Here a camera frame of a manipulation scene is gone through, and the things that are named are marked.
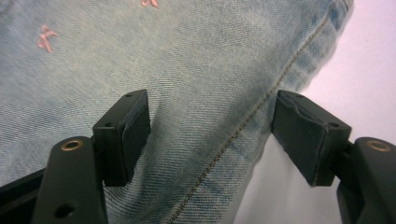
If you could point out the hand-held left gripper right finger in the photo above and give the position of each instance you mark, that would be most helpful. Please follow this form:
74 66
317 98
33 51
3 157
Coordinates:
308 140

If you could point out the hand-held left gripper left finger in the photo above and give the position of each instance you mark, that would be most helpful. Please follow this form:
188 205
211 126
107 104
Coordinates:
124 137

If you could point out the light blue denim shorts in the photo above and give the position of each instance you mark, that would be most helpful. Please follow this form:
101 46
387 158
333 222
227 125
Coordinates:
186 77

